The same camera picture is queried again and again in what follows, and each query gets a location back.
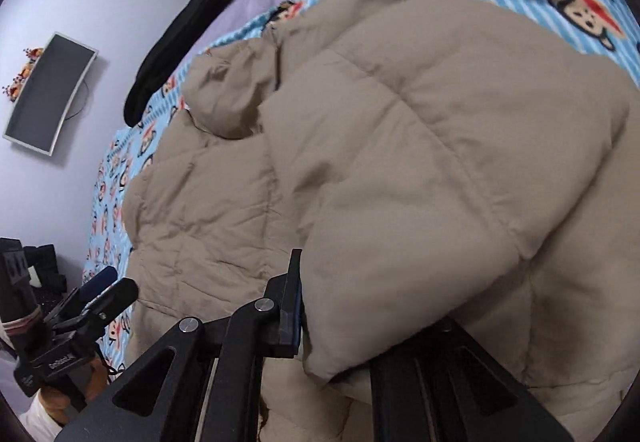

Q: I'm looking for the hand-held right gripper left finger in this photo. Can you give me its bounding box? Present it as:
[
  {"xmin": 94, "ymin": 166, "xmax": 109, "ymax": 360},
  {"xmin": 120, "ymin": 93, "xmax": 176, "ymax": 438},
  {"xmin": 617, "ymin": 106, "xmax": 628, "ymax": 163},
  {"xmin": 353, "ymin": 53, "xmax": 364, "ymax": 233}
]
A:
[{"xmin": 52, "ymin": 248, "xmax": 307, "ymax": 442}]

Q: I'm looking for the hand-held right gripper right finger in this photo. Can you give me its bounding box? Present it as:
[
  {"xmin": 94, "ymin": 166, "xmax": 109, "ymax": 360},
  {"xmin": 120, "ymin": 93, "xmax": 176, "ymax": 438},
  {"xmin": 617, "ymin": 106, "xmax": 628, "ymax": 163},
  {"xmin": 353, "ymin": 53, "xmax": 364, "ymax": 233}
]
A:
[{"xmin": 370, "ymin": 317, "xmax": 576, "ymax": 442}]

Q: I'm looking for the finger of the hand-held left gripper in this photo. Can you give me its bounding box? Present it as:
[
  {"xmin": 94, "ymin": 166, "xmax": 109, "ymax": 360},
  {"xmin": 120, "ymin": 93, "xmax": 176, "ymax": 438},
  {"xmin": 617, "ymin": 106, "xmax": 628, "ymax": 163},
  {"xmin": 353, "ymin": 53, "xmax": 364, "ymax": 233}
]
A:
[
  {"xmin": 45, "ymin": 266, "xmax": 119, "ymax": 323},
  {"xmin": 52, "ymin": 278, "xmax": 139, "ymax": 340}
]

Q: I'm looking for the beige puffer jacket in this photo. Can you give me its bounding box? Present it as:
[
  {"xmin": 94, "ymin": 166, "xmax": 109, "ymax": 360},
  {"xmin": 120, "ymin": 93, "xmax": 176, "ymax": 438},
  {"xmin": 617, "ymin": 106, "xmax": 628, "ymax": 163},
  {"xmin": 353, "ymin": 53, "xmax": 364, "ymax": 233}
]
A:
[{"xmin": 122, "ymin": 0, "xmax": 640, "ymax": 442}]

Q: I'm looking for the person's left forearm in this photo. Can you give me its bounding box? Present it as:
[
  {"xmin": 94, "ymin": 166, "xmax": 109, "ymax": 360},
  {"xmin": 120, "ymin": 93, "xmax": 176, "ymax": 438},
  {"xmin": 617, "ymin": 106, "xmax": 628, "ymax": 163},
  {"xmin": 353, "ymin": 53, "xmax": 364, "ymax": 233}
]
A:
[{"xmin": 17, "ymin": 399, "xmax": 63, "ymax": 442}]

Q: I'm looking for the person's left hand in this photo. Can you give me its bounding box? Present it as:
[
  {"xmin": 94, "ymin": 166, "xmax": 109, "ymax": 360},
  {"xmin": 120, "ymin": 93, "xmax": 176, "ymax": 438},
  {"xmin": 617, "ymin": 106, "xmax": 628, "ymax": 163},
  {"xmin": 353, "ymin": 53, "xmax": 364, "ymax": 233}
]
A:
[{"xmin": 39, "ymin": 357, "xmax": 108, "ymax": 428}]

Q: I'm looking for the curved monitor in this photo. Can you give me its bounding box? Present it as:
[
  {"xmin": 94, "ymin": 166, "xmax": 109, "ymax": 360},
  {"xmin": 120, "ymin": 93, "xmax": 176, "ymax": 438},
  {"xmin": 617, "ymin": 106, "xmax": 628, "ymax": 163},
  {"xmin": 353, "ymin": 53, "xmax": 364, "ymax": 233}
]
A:
[{"xmin": 2, "ymin": 32, "xmax": 99, "ymax": 157}]

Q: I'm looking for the orange flower decoration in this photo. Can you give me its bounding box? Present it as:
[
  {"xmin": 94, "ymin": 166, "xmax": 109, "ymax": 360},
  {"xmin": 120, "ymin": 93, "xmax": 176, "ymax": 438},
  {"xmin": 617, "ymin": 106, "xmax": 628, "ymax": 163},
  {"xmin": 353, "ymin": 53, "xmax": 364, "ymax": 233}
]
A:
[{"xmin": 1, "ymin": 47, "xmax": 46, "ymax": 103}]

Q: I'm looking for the black cloth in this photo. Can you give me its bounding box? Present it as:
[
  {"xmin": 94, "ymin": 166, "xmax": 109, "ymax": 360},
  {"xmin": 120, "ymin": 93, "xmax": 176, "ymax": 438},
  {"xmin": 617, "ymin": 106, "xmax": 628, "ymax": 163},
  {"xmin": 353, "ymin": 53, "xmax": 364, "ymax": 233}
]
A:
[{"xmin": 123, "ymin": 0, "xmax": 246, "ymax": 128}]

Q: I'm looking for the black monitor cable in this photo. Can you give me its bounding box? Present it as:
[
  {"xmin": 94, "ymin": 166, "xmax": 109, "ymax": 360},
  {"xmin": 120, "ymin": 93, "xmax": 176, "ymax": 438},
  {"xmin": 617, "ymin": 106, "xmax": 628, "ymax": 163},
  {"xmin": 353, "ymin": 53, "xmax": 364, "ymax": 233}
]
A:
[{"xmin": 65, "ymin": 76, "xmax": 92, "ymax": 121}]

